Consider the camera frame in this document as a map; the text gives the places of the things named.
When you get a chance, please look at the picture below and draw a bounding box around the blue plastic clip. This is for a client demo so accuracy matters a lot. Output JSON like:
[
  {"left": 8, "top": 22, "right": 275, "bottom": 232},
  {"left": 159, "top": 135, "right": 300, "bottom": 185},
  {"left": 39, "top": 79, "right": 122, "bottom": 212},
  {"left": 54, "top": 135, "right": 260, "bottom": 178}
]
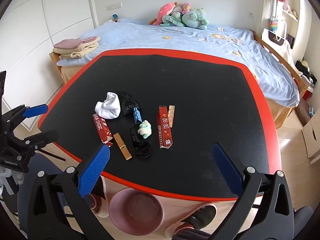
[{"left": 132, "top": 106, "right": 142, "bottom": 125}]

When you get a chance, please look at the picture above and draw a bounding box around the black hair scrunchie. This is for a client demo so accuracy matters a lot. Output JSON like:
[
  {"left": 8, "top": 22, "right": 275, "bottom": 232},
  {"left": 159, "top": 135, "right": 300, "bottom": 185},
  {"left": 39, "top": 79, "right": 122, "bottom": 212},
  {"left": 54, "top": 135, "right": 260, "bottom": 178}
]
[{"left": 132, "top": 141, "right": 151, "bottom": 159}]

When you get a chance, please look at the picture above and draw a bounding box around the white wardrobe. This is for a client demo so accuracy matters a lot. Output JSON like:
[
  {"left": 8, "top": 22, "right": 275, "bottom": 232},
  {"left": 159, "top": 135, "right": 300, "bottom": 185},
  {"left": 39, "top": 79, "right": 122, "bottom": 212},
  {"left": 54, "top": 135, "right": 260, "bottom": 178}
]
[{"left": 0, "top": 0, "right": 98, "bottom": 130}]

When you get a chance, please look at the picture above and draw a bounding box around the black patterned sock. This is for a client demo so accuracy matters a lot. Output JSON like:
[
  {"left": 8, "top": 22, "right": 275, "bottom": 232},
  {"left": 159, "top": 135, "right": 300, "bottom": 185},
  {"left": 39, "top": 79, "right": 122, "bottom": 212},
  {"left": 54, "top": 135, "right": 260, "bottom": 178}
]
[{"left": 117, "top": 89, "right": 140, "bottom": 116}]

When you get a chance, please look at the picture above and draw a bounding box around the person's left hand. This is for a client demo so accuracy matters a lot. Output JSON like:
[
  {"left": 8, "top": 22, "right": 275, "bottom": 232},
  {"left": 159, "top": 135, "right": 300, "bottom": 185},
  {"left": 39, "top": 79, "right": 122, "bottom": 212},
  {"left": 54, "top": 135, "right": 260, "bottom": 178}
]
[{"left": 0, "top": 167, "right": 24, "bottom": 196}]

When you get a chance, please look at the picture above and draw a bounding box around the white sock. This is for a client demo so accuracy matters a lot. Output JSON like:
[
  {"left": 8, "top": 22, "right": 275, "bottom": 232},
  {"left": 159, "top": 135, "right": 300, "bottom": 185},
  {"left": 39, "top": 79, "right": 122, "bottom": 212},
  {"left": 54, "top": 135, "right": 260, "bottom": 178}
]
[{"left": 94, "top": 92, "right": 121, "bottom": 120}]

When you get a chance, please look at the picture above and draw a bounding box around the white cabinet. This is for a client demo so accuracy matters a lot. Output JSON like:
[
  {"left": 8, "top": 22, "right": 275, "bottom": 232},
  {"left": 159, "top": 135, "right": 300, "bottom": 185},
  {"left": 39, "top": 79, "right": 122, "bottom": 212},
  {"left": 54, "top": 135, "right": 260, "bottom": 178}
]
[{"left": 301, "top": 116, "right": 320, "bottom": 165}]

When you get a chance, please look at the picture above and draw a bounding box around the pink plastic bin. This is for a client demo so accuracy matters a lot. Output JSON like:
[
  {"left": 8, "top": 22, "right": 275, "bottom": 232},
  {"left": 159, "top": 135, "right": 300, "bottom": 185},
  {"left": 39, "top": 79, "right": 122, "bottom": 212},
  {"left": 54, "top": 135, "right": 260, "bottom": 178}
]
[{"left": 108, "top": 188, "right": 165, "bottom": 236}]

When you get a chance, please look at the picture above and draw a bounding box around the green white tissue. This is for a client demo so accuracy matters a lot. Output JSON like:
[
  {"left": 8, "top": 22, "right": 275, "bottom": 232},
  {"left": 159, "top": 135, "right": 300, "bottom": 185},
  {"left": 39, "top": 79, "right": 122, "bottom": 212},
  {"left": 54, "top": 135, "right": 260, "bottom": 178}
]
[{"left": 137, "top": 120, "right": 152, "bottom": 140}]

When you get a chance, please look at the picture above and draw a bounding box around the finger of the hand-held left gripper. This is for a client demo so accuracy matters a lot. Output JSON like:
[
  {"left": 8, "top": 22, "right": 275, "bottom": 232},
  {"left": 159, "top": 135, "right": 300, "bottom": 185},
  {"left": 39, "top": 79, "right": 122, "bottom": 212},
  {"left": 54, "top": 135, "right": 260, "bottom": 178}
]
[
  {"left": 12, "top": 129, "right": 60, "bottom": 153},
  {"left": 0, "top": 104, "right": 49, "bottom": 133}
]

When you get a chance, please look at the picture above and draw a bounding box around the white wall shelf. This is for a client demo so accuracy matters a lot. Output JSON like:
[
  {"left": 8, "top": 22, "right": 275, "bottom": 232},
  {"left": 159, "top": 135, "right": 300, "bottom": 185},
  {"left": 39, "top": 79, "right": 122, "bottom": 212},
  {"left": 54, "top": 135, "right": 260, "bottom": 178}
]
[{"left": 281, "top": 2, "right": 299, "bottom": 22}]

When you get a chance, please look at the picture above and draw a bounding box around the pink folded towel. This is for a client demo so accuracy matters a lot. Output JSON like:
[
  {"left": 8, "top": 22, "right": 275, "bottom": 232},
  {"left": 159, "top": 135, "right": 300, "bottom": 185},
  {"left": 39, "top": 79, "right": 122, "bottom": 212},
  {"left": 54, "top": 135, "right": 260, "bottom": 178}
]
[{"left": 54, "top": 36, "right": 100, "bottom": 50}]

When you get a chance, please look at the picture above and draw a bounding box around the black red-edged table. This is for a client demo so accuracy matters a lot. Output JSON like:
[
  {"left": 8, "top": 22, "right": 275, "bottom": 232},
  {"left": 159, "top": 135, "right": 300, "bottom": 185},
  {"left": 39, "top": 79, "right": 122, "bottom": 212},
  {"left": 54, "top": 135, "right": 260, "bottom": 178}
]
[{"left": 59, "top": 65, "right": 297, "bottom": 130}]

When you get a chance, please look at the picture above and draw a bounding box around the pink plush toy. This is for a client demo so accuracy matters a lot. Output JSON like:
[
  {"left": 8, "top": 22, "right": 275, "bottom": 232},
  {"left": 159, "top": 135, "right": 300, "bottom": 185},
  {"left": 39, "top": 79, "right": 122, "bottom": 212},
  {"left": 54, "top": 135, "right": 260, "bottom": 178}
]
[{"left": 153, "top": 3, "right": 177, "bottom": 26}]

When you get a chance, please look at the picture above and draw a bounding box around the cream folded towel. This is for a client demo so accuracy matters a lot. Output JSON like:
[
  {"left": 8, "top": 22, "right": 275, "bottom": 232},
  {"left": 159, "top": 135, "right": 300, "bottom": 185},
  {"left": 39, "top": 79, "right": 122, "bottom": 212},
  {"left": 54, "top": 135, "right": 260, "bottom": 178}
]
[{"left": 52, "top": 42, "right": 100, "bottom": 60}]

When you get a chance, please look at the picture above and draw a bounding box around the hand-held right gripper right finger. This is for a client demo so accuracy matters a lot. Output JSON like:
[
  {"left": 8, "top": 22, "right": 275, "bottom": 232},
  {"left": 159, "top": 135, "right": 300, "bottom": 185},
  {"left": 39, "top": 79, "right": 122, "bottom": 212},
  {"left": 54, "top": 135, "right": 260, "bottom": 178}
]
[{"left": 207, "top": 142, "right": 295, "bottom": 240}]

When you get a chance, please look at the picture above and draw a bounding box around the dark office chair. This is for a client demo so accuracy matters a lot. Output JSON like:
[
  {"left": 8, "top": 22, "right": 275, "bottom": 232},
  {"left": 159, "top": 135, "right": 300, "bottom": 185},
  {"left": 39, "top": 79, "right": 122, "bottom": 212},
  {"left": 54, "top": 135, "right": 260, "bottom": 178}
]
[{"left": 294, "top": 206, "right": 314, "bottom": 240}]

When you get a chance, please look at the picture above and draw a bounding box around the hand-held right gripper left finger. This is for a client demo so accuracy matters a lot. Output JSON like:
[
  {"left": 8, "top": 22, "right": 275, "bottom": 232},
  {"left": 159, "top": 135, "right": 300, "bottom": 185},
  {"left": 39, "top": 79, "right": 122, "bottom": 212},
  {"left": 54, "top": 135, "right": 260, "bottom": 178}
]
[{"left": 26, "top": 145, "right": 110, "bottom": 240}]

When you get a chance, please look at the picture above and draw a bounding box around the red printed box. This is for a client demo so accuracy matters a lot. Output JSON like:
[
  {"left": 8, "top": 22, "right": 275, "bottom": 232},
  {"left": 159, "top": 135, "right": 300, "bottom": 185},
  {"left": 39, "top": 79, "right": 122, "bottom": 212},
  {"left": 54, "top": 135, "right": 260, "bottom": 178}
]
[
  {"left": 157, "top": 106, "right": 173, "bottom": 149},
  {"left": 92, "top": 113, "right": 113, "bottom": 146}
]

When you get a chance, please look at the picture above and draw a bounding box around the light blue bedsheet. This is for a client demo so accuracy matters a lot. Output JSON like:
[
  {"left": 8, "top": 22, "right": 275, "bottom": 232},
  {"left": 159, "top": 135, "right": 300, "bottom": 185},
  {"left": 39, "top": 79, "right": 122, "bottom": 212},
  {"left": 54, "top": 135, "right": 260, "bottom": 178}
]
[{"left": 56, "top": 19, "right": 300, "bottom": 108}]

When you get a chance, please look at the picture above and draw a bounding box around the pink white slipper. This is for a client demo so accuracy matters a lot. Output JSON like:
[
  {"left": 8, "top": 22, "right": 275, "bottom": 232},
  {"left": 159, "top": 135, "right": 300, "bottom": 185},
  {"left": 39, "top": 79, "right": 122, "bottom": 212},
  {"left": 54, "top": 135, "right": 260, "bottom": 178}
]
[
  {"left": 166, "top": 202, "right": 217, "bottom": 239},
  {"left": 90, "top": 192, "right": 109, "bottom": 218}
]

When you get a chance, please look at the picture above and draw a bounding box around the teal plush toy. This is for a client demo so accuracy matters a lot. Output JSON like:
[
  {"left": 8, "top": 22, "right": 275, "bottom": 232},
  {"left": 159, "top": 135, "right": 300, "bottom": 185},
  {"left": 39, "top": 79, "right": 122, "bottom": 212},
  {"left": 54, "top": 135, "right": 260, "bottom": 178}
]
[{"left": 182, "top": 7, "right": 209, "bottom": 30}]

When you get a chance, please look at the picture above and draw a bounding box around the golden wooden clip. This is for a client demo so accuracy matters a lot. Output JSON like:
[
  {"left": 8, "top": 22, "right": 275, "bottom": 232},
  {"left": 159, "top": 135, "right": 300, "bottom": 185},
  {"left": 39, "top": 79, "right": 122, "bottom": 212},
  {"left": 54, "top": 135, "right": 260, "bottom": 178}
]
[{"left": 113, "top": 133, "right": 132, "bottom": 160}]

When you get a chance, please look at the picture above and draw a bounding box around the black bag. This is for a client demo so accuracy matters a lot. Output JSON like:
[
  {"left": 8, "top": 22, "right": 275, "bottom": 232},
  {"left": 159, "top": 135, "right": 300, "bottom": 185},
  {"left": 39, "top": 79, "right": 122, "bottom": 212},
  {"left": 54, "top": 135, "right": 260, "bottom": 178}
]
[{"left": 296, "top": 60, "right": 317, "bottom": 85}]

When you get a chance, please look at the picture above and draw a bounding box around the green striped plush toy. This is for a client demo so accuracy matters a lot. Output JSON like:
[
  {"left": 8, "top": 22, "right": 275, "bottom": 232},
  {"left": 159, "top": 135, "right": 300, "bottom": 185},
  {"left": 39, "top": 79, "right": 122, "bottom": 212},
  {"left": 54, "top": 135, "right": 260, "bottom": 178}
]
[{"left": 162, "top": 11, "right": 185, "bottom": 27}]

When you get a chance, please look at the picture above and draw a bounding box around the white tote bag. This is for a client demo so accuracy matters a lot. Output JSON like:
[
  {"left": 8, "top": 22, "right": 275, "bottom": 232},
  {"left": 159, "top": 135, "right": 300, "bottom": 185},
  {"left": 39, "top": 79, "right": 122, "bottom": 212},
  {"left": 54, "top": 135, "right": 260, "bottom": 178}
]
[{"left": 261, "top": 20, "right": 292, "bottom": 53}]

